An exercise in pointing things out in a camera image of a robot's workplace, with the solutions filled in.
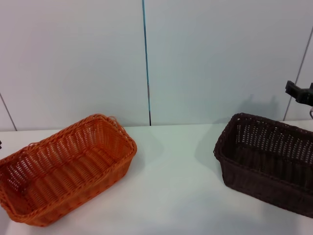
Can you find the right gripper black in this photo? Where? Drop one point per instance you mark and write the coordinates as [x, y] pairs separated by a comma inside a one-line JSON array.
[[305, 97]]

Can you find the orange woven plastic basket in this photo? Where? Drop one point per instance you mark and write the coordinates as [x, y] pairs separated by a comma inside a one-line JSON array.
[[73, 171]]

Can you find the dark brown woven basket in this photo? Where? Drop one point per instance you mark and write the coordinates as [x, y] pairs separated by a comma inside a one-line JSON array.
[[256, 181]]

